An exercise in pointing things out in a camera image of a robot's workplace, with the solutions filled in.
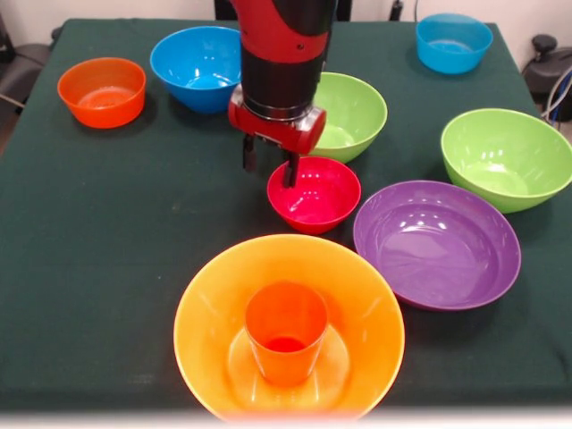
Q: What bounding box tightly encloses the dark green table cloth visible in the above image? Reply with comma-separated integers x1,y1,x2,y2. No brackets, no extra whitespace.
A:
0,17,572,410

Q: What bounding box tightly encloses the green bowl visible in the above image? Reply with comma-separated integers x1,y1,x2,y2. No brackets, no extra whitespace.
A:
307,71,389,164
440,108,572,215

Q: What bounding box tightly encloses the small pink-red bowl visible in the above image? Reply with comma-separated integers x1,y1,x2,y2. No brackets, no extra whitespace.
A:
266,156,362,236

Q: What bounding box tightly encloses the large yellow-orange bowl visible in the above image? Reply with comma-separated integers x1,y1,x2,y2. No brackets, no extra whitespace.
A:
172,233,406,424

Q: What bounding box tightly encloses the orange cup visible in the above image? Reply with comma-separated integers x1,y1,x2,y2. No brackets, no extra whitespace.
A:
243,281,329,388

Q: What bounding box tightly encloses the small light blue bowl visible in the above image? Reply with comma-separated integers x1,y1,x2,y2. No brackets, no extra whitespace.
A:
415,13,494,75

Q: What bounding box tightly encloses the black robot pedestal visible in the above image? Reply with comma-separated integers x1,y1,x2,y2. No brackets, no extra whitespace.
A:
214,0,354,21

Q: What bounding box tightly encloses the small orange bowl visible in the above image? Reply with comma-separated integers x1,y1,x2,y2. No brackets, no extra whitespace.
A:
56,56,147,130

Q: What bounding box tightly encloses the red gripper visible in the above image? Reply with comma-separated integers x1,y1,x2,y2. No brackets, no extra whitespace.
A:
227,100,327,189

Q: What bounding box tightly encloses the tangle of cables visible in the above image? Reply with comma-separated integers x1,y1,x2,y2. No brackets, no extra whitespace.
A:
541,66,572,124

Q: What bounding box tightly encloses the purple bowl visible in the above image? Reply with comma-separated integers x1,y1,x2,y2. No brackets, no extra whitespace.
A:
352,180,522,312

